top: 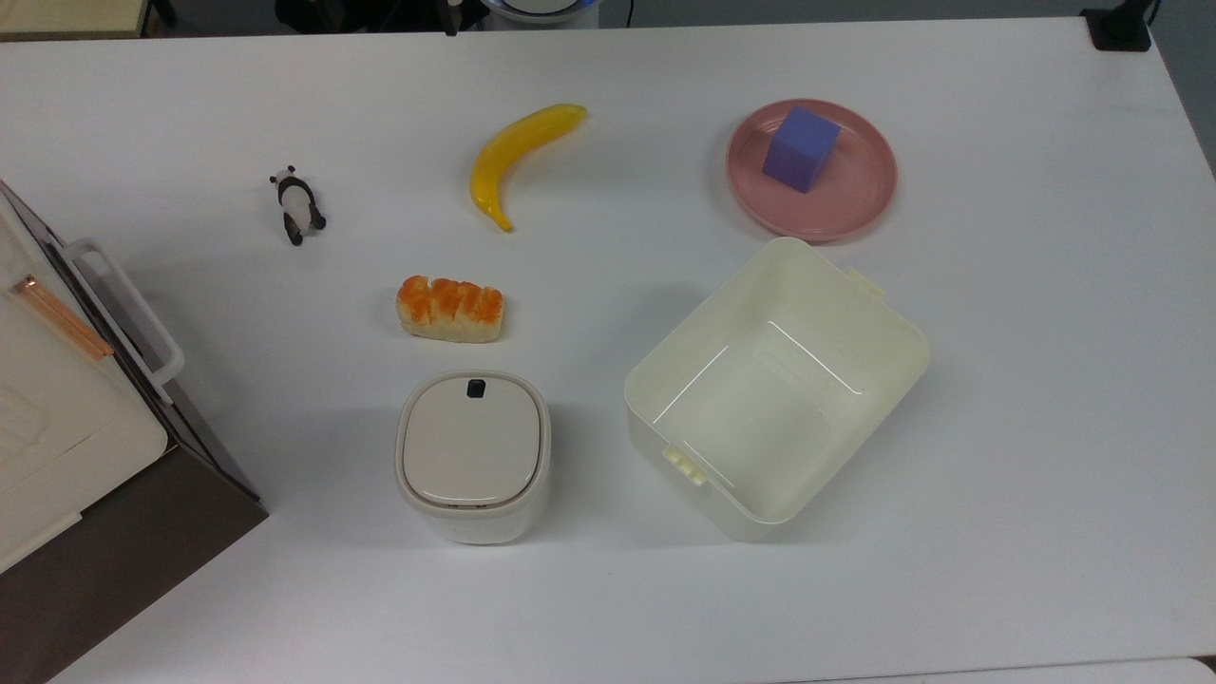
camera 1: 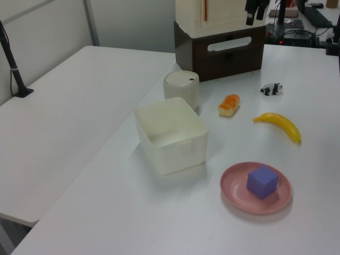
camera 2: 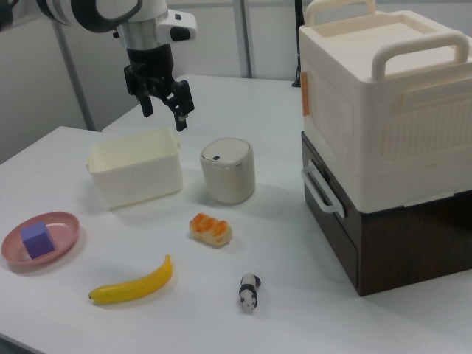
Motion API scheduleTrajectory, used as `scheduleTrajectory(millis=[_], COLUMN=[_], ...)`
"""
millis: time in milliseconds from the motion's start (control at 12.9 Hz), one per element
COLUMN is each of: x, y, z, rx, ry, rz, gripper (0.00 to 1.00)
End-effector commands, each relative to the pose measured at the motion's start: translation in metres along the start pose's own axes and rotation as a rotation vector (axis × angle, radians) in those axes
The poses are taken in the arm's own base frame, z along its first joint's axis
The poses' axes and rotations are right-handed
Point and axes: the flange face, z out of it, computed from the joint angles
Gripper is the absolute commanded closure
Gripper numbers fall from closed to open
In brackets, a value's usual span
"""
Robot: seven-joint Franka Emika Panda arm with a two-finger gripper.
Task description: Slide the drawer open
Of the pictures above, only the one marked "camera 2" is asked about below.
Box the yellow toy banana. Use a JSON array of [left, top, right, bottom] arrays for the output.
[[87, 254, 174, 305]]

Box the cream plastic basket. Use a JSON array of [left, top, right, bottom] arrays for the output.
[[85, 127, 184, 211]]

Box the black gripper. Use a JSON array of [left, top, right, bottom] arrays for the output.
[[122, 42, 195, 133]]

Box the pink plate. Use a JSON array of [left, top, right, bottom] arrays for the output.
[[1, 211, 81, 273]]

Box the wooden drawer with white handle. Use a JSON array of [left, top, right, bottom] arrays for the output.
[[300, 131, 361, 255]]

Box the toy bread loaf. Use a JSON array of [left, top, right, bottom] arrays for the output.
[[189, 212, 233, 249]]

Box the black camera stand pole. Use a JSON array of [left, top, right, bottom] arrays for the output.
[[293, 0, 304, 89]]

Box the cream storage box with handles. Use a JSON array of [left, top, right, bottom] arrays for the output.
[[297, 0, 472, 214]]

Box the dark wood drawer cabinet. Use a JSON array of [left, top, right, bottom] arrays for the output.
[[300, 131, 472, 298]]

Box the small panda figurine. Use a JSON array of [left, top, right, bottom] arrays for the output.
[[237, 272, 263, 316]]

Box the orange box latch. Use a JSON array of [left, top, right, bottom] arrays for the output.
[[301, 72, 311, 117]]

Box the small cream lidded trash can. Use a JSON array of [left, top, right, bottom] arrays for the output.
[[199, 138, 256, 206]]

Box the purple cube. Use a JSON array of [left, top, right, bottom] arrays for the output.
[[20, 221, 56, 260]]

